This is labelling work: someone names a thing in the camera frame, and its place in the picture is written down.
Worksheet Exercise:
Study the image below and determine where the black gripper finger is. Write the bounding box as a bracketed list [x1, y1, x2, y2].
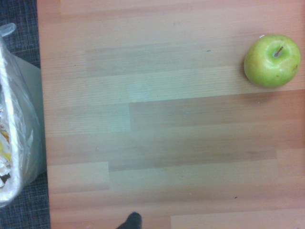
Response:
[118, 211, 143, 229]

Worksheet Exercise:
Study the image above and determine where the green apple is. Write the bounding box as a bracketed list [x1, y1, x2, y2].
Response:
[243, 34, 302, 88]

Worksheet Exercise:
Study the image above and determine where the crumpled yellow white paper trash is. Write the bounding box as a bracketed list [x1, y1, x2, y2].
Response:
[0, 104, 13, 189]

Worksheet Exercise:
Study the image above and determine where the clear plastic bin liner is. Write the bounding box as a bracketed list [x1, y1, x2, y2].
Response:
[0, 22, 41, 208]

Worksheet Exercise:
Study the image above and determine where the grey trash bin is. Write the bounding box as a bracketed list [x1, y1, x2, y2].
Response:
[10, 54, 48, 189]

